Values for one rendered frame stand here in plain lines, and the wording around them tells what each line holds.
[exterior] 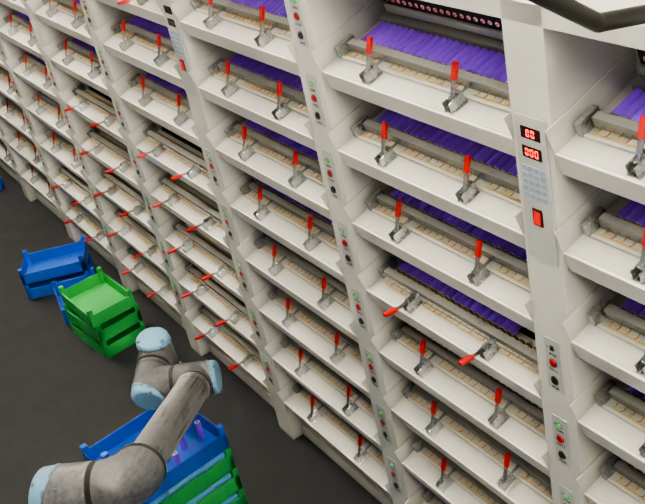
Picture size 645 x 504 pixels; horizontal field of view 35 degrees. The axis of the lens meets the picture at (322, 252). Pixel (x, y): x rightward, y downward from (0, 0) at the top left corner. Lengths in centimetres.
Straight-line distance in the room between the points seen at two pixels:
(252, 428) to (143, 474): 152
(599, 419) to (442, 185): 54
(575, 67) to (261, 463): 215
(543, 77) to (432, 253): 66
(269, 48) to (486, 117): 75
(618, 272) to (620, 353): 19
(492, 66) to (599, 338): 53
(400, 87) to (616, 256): 57
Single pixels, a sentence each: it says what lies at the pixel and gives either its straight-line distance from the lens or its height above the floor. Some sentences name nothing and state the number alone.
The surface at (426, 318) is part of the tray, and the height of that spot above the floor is 94.
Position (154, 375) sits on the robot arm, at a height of 78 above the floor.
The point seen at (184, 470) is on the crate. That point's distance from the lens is 289.
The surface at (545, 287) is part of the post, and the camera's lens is 187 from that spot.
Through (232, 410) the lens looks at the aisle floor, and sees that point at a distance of 374.
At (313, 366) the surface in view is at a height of 38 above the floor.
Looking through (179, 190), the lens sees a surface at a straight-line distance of 356.
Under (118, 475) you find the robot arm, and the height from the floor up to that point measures 94.
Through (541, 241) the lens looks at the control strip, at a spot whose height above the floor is 132.
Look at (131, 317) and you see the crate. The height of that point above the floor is 12.
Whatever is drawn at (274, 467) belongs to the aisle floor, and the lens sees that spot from 345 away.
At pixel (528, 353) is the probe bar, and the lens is 212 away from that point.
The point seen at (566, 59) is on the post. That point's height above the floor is 165.
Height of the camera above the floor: 226
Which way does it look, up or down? 30 degrees down
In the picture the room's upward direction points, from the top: 13 degrees counter-clockwise
